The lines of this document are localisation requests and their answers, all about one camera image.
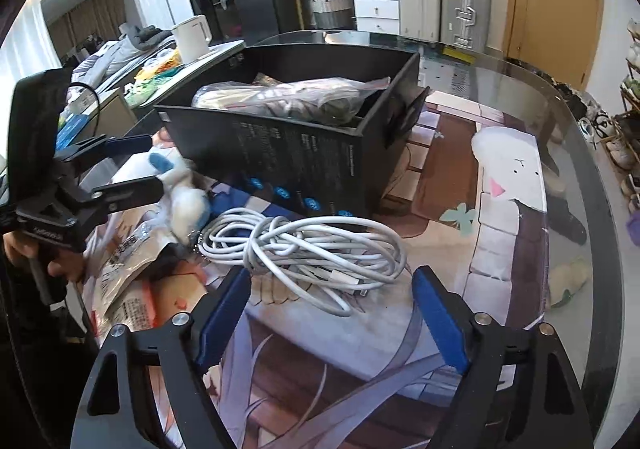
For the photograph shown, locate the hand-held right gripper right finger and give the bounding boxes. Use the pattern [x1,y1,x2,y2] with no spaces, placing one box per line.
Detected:
[411,265,596,449]

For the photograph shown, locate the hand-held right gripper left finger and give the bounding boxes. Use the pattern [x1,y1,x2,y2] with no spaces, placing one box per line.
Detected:
[70,266,252,449]

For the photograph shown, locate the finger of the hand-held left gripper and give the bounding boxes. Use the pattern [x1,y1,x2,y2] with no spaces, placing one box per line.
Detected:
[75,174,168,225]
[52,134,153,174]

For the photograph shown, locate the white blue plush toy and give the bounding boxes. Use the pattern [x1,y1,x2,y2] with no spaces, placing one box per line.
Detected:
[147,151,213,249]

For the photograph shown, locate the white medicine packet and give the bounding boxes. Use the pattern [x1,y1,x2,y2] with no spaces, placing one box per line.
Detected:
[92,224,166,300]

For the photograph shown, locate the white cable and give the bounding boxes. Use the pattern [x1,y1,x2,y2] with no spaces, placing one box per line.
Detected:
[197,208,408,317]

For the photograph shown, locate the black cardboard box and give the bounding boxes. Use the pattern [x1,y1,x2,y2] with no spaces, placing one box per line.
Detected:
[154,45,432,220]

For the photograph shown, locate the clear bag of white cloths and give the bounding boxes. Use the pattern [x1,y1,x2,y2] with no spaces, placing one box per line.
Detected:
[191,76,392,127]

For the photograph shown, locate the person's left hand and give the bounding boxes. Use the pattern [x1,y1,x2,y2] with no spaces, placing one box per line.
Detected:
[4,229,83,282]

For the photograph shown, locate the wooden low cabinet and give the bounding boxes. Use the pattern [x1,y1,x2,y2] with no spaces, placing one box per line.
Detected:
[60,89,138,140]

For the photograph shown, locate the blue packet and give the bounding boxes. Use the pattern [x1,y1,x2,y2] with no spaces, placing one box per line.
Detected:
[56,114,91,150]

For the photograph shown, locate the green cloth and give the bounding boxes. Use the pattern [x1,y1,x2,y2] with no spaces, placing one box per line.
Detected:
[125,69,181,107]

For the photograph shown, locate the white curtain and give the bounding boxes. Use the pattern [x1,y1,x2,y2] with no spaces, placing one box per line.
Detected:
[0,24,51,94]

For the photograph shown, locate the yellow snack bag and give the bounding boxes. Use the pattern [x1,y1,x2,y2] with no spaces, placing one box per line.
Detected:
[135,49,181,80]

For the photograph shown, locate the pile of grey clothes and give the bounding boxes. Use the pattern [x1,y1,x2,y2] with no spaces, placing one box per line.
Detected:
[72,24,176,84]

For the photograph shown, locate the printed desk mat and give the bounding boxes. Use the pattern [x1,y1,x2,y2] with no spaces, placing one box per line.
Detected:
[82,89,551,449]

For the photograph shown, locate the white electric kettle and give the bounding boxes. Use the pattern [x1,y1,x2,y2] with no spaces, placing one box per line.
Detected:
[171,15,213,64]

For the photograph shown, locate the white grey side table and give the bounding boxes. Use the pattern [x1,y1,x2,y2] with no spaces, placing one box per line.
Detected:
[125,40,246,120]

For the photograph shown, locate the brown curtains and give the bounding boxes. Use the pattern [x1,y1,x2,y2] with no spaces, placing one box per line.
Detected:
[47,0,126,54]

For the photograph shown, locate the beige slipper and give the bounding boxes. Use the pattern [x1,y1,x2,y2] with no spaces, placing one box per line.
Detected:
[550,259,591,307]

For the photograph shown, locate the wicker basket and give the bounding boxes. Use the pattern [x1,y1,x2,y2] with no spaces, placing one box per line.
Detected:
[307,0,353,30]

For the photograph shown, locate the group of shoes on floor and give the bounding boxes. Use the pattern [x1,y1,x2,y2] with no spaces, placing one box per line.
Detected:
[550,84,640,210]

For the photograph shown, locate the shoe rack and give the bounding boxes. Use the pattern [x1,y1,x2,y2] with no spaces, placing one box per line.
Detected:
[617,19,640,170]

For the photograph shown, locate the silver suitcase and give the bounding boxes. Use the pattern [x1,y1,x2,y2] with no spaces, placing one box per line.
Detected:
[440,0,493,54]

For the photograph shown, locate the row of shoes on rack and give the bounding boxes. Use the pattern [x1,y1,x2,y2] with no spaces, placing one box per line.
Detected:
[620,19,640,164]

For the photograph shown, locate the tan wooden door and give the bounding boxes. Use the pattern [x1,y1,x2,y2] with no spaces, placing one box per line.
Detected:
[505,0,606,90]

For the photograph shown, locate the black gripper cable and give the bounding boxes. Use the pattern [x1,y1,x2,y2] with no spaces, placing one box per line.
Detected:
[67,83,101,140]

